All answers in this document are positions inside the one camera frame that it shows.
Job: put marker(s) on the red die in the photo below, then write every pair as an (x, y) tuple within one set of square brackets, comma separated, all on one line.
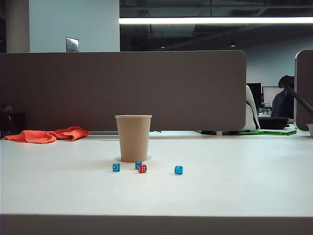
[(142, 169)]

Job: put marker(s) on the brown paper cup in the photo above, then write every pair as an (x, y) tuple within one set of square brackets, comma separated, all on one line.
[(133, 139)]

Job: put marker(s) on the blue translucent die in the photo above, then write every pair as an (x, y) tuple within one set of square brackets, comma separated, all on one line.
[(178, 170), (137, 164), (116, 167)]

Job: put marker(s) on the brown desk partition panel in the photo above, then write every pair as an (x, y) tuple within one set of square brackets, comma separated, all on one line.
[(97, 85), (305, 73)]

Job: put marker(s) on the white chair back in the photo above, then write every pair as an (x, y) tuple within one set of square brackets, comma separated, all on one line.
[(250, 117)]

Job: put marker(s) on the black computer monitor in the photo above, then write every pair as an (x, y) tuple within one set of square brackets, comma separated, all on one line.
[(255, 93)]

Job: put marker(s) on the brown foreground board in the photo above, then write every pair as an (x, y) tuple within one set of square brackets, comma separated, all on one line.
[(156, 225)]

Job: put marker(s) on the long ceiling light strip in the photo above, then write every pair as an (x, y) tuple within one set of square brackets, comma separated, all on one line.
[(207, 20)]

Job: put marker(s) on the green tape strip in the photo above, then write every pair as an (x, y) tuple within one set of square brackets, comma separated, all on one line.
[(269, 132)]

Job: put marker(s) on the monitor with white screen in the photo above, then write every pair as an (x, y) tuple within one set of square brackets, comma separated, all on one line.
[(270, 94)]

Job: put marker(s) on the black flat case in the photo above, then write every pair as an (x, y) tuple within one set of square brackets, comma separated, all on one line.
[(272, 122)]

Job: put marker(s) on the orange cloth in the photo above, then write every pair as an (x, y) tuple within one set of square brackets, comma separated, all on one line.
[(36, 137)]

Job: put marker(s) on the seated person in dark jacket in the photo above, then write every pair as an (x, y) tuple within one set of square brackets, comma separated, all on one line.
[(281, 105)]

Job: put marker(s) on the black diagonal pole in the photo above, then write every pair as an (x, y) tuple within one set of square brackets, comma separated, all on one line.
[(301, 99)]

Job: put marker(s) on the beige paper bowl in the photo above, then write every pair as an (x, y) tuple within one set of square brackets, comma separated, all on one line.
[(310, 129)]

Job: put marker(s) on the metal wall switch plate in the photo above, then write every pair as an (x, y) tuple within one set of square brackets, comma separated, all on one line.
[(72, 44)]

